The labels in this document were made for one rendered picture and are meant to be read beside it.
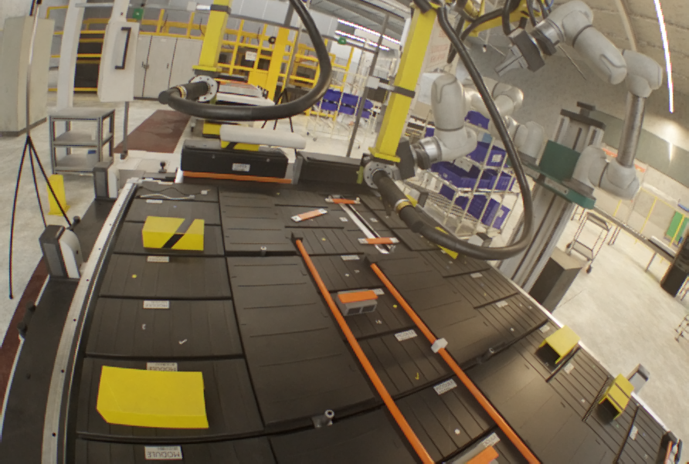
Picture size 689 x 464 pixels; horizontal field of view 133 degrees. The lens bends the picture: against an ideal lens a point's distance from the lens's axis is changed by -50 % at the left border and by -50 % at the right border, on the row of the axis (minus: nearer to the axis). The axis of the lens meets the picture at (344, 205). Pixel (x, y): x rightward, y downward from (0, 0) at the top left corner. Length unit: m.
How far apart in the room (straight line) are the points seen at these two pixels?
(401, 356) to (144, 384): 0.45
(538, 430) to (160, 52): 9.91
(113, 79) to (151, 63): 6.54
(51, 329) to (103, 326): 0.25
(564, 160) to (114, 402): 2.11
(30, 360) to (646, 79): 2.07
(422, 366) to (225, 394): 0.36
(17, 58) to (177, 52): 5.20
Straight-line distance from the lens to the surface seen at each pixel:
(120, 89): 3.29
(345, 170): 1.30
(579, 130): 2.10
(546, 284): 2.23
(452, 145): 0.99
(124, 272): 0.69
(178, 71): 9.64
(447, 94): 0.93
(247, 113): 0.57
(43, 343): 0.79
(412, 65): 0.86
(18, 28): 6.36
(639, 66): 1.47
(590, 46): 0.95
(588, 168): 1.75
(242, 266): 0.69
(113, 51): 3.26
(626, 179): 1.69
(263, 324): 0.57
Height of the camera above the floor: 1.43
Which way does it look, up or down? 23 degrees down
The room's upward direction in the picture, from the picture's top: 16 degrees clockwise
